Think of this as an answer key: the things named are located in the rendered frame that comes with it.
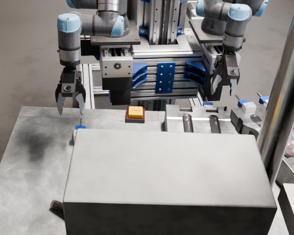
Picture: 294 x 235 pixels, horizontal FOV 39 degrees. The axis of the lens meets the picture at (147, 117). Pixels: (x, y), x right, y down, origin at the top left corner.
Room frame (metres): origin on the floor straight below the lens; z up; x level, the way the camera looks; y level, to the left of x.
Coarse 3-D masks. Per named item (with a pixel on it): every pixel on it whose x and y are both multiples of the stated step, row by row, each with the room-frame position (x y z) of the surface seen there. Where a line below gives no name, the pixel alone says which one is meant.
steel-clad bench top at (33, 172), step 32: (32, 128) 1.30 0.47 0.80; (64, 128) 1.31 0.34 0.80; (96, 128) 1.33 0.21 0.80; (128, 128) 1.34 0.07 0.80; (160, 128) 1.36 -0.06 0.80; (32, 160) 1.11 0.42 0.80; (64, 160) 1.13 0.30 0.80; (0, 192) 0.95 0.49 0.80; (32, 192) 0.96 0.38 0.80; (0, 224) 0.82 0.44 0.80; (32, 224) 0.83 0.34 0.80; (64, 224) 0.83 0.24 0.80
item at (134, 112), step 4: (132, 108) 1.44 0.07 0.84; (136, 108) 1.44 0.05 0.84; (140, 108) 1.44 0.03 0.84; (132, 112) 1.41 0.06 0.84; (136, 112) 1.41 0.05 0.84; (140, 112) 1.41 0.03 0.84; (128, 116) 1.39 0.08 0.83; (132, 116) 1.39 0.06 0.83; (136, 116) 1.39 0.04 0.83; (140, 116) 1.39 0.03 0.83
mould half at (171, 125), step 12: (168, 108) 1.38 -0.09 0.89; (192, 108) 1.39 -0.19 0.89; (204, 108) 1.40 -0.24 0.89; (168, 120) 1.30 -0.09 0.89; (180, 120) 1.31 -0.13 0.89; (192, 120) 1.32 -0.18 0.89; (204, 120) 1.32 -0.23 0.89; (228, 120) 1.33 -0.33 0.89; (204, 132) 1.25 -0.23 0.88; (228, 132) 1.26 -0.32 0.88
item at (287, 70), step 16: (288, 32) 0.65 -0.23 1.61; (288, 48) 0.64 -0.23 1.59; (288, 64) 0.63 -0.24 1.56; (288, 80) 0.62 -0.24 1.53; (272, 96) 0.64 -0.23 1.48; (288, 96) 0.62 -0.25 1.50; (272, 112) 0.63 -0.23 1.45; (288, 112) 0.62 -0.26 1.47; (272, 128) 0.62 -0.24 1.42; (288, 128) 0.62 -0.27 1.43; (272, 144) 0.62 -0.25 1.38; (272, 160) 0.62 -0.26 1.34; (272, 176) 0.62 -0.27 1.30
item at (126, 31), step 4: (124, 16) 1.73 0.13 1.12; (124, 20) 1.73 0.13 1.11; (124, 24) 1.73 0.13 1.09; (128, 24) 1.75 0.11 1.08; (124, 28) 1.73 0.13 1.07; (128, 28) 1.74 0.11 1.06; (124, 32) 1.71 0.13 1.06; (128, 32) 1.73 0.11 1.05; (108, 36) 1.69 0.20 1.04; (120, 36) 1.70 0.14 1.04
